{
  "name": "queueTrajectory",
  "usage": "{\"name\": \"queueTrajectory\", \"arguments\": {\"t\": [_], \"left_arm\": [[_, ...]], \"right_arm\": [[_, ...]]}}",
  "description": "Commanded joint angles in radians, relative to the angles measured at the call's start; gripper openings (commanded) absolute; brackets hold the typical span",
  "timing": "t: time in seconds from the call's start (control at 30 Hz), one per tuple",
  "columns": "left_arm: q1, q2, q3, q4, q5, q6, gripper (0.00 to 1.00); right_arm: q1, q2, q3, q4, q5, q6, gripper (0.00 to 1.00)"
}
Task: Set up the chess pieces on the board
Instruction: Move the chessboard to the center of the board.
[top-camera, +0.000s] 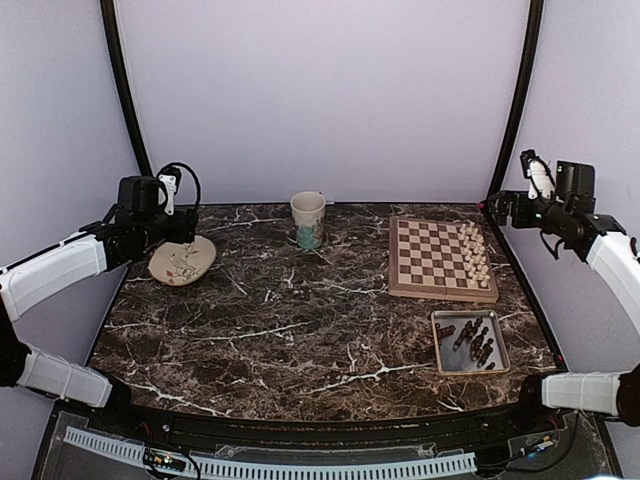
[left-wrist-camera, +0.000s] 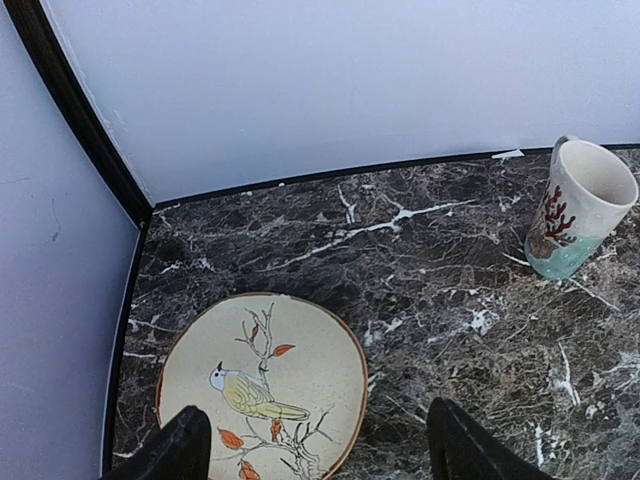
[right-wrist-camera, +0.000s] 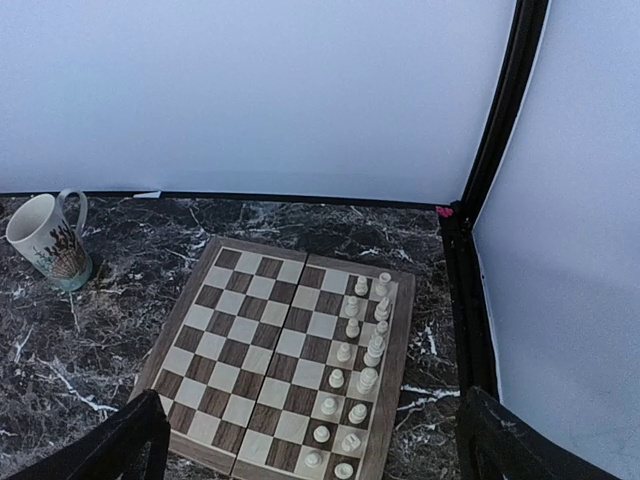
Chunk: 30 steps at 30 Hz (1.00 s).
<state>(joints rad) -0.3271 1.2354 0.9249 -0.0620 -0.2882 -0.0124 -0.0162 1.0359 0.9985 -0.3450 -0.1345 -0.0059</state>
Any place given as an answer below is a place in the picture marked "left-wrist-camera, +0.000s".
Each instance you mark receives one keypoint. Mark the coral painted ceramic mug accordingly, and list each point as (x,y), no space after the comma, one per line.
(588,193)

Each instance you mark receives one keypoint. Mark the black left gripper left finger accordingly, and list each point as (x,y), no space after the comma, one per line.
(181,450)

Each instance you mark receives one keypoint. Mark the bird painted ceramic plate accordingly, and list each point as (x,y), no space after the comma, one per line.
(283,382)

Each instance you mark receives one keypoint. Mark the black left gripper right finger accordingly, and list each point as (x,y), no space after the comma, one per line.
(460,448)

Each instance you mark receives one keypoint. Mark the black left corner post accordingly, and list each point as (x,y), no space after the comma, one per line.
(47,55)

